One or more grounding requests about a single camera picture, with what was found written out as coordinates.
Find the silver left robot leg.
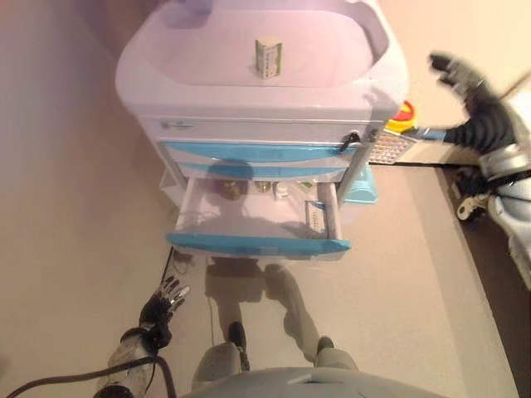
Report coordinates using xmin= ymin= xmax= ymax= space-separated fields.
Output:
xmin=192 ymin=321 xmax=252 ymax=393

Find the black cart key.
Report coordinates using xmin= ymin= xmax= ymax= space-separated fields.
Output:
xmin=338 ymin=131 xmax=361 ymax=153

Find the white medical cart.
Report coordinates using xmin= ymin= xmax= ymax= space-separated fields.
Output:
xmin=114 ymin=0 xmax=410 ymax=260

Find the thick black cable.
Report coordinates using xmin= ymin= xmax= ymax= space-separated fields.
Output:
xmin=0 ymin=356 xmax=175 ymax=398

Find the green white medicine box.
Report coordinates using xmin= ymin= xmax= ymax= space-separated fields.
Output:
xmin=253 ymin=36 xmax=284 ymax=80

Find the yellow sharps container red lid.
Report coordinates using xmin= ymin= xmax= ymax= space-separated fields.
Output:
xmin=387 ymin=99 xmax=418 ymax=133

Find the clear ampoule box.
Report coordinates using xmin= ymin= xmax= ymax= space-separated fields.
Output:
xmin=304 ymin=201 xmax=329 ymax=240

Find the silver robot leg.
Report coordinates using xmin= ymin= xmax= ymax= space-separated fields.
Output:
xmin=192 ymin=321 xmax=252 ymax=393
xmin=313 ymin=335 xmax=360 ymax=372

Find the silver right robot leg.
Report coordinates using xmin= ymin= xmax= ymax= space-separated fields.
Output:
xmin=313 ymin=335 xmax=360 ymax=372

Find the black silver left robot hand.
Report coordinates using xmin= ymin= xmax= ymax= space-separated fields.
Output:
xmin=139 ymin=276 xmax=192 ymax=332

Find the white drawer blue handle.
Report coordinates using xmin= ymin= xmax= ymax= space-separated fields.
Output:
xmin=173 ymin=159 xmax=349 ymax=183
xmin=164 ymin=177 xmax=353 ymax=260
xmin=156 ymin=138 xmax=356 ymax=163

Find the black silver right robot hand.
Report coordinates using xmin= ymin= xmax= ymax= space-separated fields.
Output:
xmin=426 ymin=51 xmax=519 ymax=157

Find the translucent bin blue lid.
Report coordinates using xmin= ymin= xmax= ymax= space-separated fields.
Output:
xmin=339 ymin=165 xmax=379 ymax=227

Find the cart caster wheel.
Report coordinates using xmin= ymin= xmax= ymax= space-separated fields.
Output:
xmin=172 ymin=250 xmax=196 ymax=274

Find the bed caster wheel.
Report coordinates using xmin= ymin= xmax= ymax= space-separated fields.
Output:
xmin=455 ymin=192 xmax=489 ymax=223

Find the grey robot torso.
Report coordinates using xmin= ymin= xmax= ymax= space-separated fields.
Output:
xmin=178 ymin=366 xmax=453 ymax=398

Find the clear plastic side holder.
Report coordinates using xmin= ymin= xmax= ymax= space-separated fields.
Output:
xmin=159 ymin=165 xmax=186 ymax=204

